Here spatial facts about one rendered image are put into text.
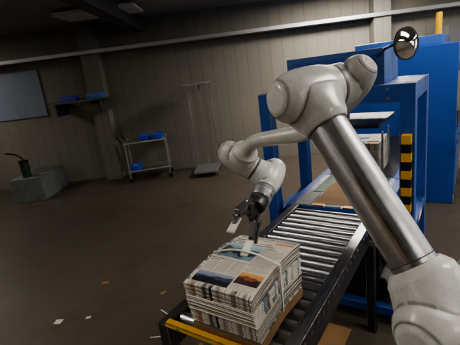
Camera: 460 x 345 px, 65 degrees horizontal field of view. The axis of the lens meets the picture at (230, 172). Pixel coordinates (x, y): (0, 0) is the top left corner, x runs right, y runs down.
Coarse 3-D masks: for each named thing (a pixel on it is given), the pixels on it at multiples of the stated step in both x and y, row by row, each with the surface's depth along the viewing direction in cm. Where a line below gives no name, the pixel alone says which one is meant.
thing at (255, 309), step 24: (216, 264) 133; (240, 264) 130; (192, 288) 126; (216, 288) 120; (240, 288) 117; (264, 288) 119; (192, 312) 131; (216, 312) 123; (240, 312) 116; (264, 312) 119; (240, 336) 122; (264, 336) 119
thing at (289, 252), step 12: (240, 240) 151; (264, 240) 148; (276, 240) 147; (264, 252) 137; (276, 252) 136; (288, 252) 135; (300, 252) 143; (288, 264) 134; (300, 264) 143; (288, 276) 134; (300, 276) 143; (288, 288) 134; (300, 288) 144; (288, 300) 135
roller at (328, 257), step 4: (304, 252) 182; (308, 252) 181; (312, 252) 180; (316, 252) 180; (304, 256) 181; (308, 256) 180; (312, 256) 178; (316, 256) 177; (320, 256) 176; (324, 256) 176; (328, 256) 175; (332, 256) 174; (336, 256) 173; (324, 260) 175; (328, 260) 174; (332, 260) 173; (336, 260) 172
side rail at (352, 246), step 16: (352, 240) 187; (368, 240) 201; (352, 256) 173; (336, 272) 160; (352, 272) 174; (320, 288) 150; (336, 288) 153; (320, 304) 140; (336, 304) 155; (304, 320) 132; (320, 320) 138; (304, 336) 125; (320, 336) 139
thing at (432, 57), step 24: (360, 48) 419; (432, 48) 373; (456, 48) 362; (408, 72) 391; (432, 72) 379; (456, 72) 367; (432, 96) 385; (456, 96) 373; (432, 120) 392; (456, 120) 380; (432, 144) 398; (456, 144) 395; (432, 168) 405; (456, 168) 443; (432, 192) 412
